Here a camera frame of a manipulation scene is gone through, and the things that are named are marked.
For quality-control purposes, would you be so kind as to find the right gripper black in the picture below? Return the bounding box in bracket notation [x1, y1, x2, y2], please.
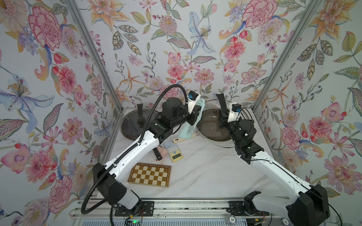
[220, 109, 244, 148]

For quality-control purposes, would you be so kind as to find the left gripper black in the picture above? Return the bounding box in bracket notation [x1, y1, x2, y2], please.
[170, 104, 203, 128]

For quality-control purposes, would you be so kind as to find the light green cleaning cloth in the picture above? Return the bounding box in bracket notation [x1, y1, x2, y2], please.
[178, 98, 205, 139]

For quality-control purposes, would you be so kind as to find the glass pot lid black handle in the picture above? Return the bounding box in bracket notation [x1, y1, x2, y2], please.
[196, 93, 254, 149]

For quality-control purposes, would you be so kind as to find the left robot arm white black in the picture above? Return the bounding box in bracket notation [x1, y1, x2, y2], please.
[92, 95, 201, 212]

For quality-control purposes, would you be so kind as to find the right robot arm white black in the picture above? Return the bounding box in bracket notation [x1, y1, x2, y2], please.
[220, 119, 331, 226]

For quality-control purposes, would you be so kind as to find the yellow blue calculator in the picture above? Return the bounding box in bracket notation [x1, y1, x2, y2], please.
[164, 141, 184, 163]

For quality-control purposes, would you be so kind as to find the pink small object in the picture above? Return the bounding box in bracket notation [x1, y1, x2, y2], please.
[157, 146, 169, 159]

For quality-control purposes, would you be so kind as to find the wooden chessboard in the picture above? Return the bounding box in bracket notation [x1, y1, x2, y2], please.
[127, 163, 172, 187]

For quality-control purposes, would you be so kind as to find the black corrugated cable hose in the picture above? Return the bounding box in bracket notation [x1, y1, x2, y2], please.
[80, 84, 189, 215]

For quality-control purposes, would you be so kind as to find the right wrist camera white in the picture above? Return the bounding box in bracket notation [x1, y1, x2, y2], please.
[227, 102, 241, 123]

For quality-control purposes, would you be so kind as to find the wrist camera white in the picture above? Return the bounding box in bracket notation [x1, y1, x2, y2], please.
[227, 102, 241, 123]
[187, 90, 201, 114]

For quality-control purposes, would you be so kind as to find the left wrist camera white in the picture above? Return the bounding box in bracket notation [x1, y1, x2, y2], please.
[187, 90, 201, 114]

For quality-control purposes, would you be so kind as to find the brown frying pan cream handle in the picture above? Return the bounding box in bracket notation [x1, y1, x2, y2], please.
[172, 107, 235, 144]

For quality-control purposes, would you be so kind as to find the black wok with handle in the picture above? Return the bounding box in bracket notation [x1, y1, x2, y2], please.
[120, 108, 165, 162]

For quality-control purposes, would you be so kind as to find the glass wok lid black handle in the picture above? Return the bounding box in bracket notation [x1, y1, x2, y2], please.
[120, 103, 159, 142]

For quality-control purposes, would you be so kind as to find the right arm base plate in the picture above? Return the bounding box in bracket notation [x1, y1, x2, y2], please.
[226, 200, 270, 217]

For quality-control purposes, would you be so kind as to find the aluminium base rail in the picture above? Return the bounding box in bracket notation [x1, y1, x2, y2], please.
[70, 198, 272, 219]

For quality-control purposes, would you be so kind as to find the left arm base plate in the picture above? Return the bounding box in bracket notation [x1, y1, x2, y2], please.
[114, 201, 155, 217]

